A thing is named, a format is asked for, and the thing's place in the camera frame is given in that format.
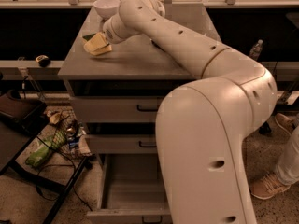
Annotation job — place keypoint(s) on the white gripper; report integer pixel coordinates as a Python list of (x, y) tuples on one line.
[(111, 32)]

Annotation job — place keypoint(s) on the green yellow sponge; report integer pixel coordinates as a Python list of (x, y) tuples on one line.
[(102, 49)]

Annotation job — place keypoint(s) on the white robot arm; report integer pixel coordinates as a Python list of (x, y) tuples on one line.
[(200, 126)]

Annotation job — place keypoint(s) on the grey drawer cabinet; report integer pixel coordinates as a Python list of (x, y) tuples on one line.
[(134, 59)]

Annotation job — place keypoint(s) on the top grey drawer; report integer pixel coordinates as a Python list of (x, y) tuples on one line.
[(99, 101)]

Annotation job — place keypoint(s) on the middle grey drawer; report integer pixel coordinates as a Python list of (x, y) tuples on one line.
[(121, 138)]

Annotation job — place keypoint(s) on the bottom grey open drawer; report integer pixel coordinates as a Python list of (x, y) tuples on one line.
[(131, 191)]

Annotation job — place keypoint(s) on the white bowl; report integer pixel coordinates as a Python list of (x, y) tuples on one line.
[(106, 8)]

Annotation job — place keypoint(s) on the small black round device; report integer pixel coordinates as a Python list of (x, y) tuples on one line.
[(43, 60)]

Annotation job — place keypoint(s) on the dark brown chair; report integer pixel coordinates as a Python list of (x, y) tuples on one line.
[(21, 115)]

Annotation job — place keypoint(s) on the green snack bag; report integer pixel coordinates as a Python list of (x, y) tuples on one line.
[(46, 147)]

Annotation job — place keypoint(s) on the clear water bottle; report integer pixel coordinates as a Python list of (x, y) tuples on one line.
[(256, 50)]

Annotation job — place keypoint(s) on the tan sneaker far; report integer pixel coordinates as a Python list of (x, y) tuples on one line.
[(285, 123)]

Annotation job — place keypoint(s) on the tan sneaker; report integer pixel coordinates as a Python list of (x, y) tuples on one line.
[(267, 187), (285, 123)]

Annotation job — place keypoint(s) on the tan sneaker near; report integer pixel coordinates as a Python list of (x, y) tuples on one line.
[(267, 187)]

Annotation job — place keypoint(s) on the light trouser leg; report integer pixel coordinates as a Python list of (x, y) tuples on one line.
[(287, 167)]

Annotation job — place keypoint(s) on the wire basket with items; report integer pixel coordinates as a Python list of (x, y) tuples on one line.
[(68, 134)]

